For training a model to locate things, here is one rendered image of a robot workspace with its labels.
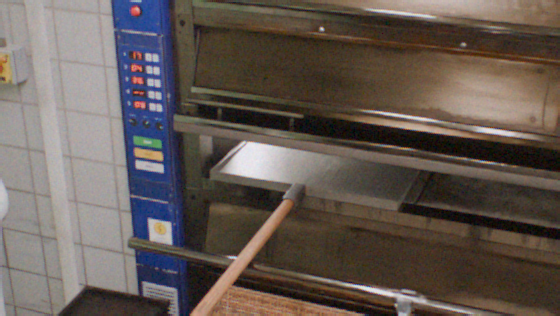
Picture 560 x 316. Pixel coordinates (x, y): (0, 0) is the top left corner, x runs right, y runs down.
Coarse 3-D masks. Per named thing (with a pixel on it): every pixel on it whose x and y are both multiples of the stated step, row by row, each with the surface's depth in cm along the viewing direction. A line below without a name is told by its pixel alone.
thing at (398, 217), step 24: (240, 192) 252; (264, 192) 249; (360, 216) 241; (384, 216) 238; (408, 216) 236; (432, 216) 234; (456, 216) 234; (480, 216) 234; (504, 240) 229; (528, 240) 226; (552, 240) 224
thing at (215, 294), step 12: (288, 204) 234; (276, 216) 228; (264, 228) 222; (276, 228) 226; (252, 240) 217; (264, 240) 219; (252, 252) 213; (240, 264) 208; (228, 276) 203; (216, 288) 199; (228, 288) 202; (204, 300) 195; (216, 300) 196; (192, 312) 191; (204, 312) 192
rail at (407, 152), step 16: (224, 128) 228; (240, 128) 226; (256, 128) 224; (272, 128) 223; (336, 144) 218; (352, 144) 216; (368, 144) 215; (384, 144) 215; (432, 160) 210; (448, 160) 209; (464, 160) 208; (480, 160) 207; (544, 176) 202
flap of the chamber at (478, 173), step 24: (240, 120) 236; (264, 120) 238; (288, 120) 239; (264, 144) 225; (288, 144) 222; (312, 144) 220; (408, 144) 223; (432, 144) 224; (456, 144) 225; (432, 168) 211; (456, 168) 209; (480, 168) 207; (552, 168) 210
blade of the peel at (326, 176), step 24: (216, 168) 255; (240, 168) 259; (264, 168) 259; (288, 168) 259; (312, 168) 259; (336, 168) 259; (360, 168) 258; (384, 168) 258; (408, 168) 258; (312, 192) 243; (336, 192) 241; (360, 192) 245; (384, 192) 245
